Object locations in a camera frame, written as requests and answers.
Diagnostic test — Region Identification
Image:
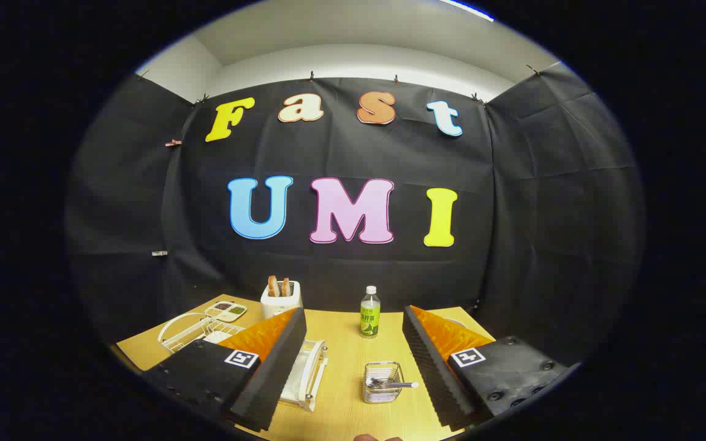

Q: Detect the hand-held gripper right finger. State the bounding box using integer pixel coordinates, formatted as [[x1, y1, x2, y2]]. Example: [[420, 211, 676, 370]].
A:
[[402, 305, 582, 432]]

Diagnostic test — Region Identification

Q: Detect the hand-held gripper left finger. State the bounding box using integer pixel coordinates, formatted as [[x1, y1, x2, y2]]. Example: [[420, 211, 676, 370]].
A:
[[142, 307, 308, 432]]

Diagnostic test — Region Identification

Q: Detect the spoon with checkered handle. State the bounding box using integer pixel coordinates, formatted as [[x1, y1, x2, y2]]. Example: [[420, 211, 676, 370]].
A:
[[368, 378, 420, 391]]

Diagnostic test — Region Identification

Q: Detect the white wire dish rack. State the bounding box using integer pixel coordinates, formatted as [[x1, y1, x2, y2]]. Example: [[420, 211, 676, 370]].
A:
[[157, 312, 329, 412]]

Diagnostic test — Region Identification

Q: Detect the silver wire basket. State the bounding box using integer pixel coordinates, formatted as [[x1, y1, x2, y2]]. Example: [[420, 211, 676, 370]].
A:
[[362, 361, 405, 405]]

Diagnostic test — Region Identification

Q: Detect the white divided grain dish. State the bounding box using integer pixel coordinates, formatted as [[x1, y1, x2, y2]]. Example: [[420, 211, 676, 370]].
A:
[[205, 300, 248, 323]]

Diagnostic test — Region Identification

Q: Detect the white toaster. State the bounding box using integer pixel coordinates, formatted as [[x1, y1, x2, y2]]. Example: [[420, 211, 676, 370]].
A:
[[260, 281, 303, 320]]

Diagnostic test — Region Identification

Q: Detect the green label drink bottle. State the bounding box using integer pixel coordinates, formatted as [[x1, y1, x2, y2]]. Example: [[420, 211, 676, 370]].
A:
[[360, 285, 382, 339]]

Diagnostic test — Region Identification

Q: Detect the black backdrop cloth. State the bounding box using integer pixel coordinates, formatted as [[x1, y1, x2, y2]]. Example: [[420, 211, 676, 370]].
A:
[[65, 61, 645, 368]]

